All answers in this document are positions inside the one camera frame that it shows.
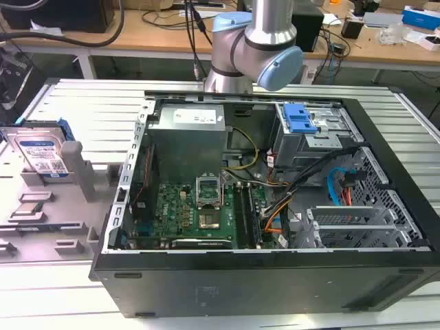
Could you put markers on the hard disk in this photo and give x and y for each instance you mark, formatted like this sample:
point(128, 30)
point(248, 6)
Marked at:
point(38, 151)

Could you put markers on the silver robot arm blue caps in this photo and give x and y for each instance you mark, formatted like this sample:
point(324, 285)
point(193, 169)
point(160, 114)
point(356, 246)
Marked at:
point(268, 31)

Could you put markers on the blue disk bay latch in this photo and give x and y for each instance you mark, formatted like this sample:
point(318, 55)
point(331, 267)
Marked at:
point(295, 118)

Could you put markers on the silver disk bay cage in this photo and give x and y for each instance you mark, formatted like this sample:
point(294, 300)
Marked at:
point(309, 151)

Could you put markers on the large black box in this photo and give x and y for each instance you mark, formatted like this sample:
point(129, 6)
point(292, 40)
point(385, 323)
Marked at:
point(68, 13)

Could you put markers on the silver CPU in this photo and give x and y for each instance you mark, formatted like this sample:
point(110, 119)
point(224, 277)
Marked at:
point(29, 208)

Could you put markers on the grey parts rack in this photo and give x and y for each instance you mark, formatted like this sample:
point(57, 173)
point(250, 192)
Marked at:
point(68, 206)

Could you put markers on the wooden desk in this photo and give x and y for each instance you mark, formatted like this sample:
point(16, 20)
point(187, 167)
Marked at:
point(154, 38)

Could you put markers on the black case fan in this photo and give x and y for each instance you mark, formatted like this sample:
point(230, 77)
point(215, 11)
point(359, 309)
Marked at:
point(142, 203)

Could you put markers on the grey power supply unit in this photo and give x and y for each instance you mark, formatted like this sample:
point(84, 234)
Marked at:
point(185, 144)

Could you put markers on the green motherboard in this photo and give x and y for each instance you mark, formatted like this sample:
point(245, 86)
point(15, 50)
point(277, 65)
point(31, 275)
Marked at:
point(172, 209)

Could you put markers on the CPU socket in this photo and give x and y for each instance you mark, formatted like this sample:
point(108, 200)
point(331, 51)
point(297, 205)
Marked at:
point(209, 220)

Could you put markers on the black graphics card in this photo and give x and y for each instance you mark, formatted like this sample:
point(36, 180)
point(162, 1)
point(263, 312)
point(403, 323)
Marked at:
point(203, 243)

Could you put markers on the RAM stick in slot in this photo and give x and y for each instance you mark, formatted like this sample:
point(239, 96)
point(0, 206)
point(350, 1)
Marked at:
point(254, 220)

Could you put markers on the black upright box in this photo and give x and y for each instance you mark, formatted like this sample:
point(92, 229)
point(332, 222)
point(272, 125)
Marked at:
point(309, 31)

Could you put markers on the black open PC case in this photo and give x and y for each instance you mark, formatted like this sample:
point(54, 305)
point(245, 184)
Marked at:
point(240, 288)

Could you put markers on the small black box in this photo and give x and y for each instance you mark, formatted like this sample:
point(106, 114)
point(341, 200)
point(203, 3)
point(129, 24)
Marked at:
point(352, 29)

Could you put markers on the flat grey box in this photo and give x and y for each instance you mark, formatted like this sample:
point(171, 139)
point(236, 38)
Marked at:
point(383, 19)

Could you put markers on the clear plastic bag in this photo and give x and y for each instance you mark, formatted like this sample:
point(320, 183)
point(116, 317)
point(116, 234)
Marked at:
point(393, 34)

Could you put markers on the blue cardboard box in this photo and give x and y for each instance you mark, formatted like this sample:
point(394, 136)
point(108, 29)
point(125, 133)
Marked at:
point(421, 15)

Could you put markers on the white box black inlay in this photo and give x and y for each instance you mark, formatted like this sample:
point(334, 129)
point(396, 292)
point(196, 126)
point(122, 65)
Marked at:
point(431, 41)

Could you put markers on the silver expansion slot bracket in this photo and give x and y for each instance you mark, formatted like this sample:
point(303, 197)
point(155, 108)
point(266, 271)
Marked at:
point(347, 216)

